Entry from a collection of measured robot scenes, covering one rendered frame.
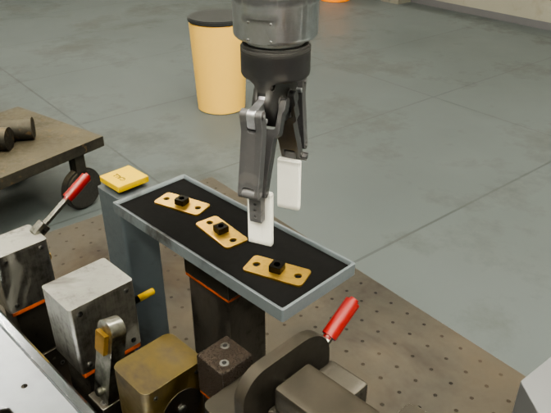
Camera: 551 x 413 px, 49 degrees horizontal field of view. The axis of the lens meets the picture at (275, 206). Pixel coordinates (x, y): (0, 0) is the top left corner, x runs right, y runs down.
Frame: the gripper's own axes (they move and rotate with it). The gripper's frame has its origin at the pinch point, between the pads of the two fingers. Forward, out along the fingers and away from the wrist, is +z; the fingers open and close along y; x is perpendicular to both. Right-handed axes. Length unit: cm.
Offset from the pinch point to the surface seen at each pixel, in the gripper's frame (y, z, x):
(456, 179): -273, 126, 1
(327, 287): 0.2, 10.1, 7.2
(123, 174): -15.8, 9.9, -34.6
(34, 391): 17.5, 25.8, -28.1
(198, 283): -3.3, 18.0, -13.8
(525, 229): -230, 126, 41
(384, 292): -61, 56, 4
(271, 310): 7.0, 10.1, 2.4
